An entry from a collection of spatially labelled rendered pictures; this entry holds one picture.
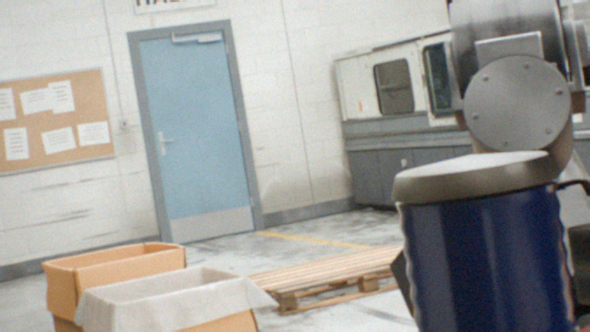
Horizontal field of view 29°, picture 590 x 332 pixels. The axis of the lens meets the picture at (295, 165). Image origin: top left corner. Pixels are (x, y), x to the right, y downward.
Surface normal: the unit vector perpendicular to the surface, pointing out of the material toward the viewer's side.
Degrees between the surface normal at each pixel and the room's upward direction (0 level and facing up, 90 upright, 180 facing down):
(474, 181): 71
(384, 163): 90
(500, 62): 65
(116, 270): 87
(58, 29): 90
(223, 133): 90
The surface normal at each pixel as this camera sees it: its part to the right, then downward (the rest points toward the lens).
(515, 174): 0.27, -0.32
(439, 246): -0.64, -0.11
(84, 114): 0.36, -0.01
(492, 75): -0.24, -0.34
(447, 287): -0.56, 0.38
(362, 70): -0.92, 0.17
